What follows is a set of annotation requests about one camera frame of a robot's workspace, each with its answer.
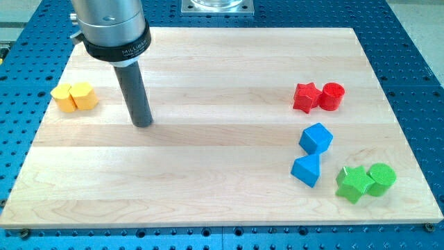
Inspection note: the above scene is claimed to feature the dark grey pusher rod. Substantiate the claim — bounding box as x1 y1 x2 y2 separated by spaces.
114 62 153 128

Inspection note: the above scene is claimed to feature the yellow hexagon block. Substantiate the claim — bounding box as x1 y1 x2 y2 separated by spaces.
69 82 99 110

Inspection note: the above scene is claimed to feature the blue triangle block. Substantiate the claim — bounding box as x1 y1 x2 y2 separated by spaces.
290 154 321 188

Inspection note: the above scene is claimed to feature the blue cube block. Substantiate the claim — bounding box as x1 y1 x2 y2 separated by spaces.
299 123 334 154

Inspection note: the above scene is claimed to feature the light wooden board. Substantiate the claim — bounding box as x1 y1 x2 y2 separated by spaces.
1 27 443 229

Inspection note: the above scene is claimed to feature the yellow pentagon block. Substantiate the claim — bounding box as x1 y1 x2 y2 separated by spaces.
50 83 77 113

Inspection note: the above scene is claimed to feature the green star block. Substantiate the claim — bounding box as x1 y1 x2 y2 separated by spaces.
335 166 375 204

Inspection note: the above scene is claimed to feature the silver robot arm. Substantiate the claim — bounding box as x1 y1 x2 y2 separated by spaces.
71 0 151 67

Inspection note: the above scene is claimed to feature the green cylinder block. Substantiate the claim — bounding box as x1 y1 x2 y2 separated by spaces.
367 162 397 197

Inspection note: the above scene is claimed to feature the red cylinder block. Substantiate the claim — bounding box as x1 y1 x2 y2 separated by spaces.
318 82 345 111

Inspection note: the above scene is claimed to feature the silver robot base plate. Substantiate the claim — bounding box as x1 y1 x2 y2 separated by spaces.
180 0 255 16

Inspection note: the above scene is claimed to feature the red star block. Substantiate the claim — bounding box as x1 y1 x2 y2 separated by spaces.
293 83 322 114

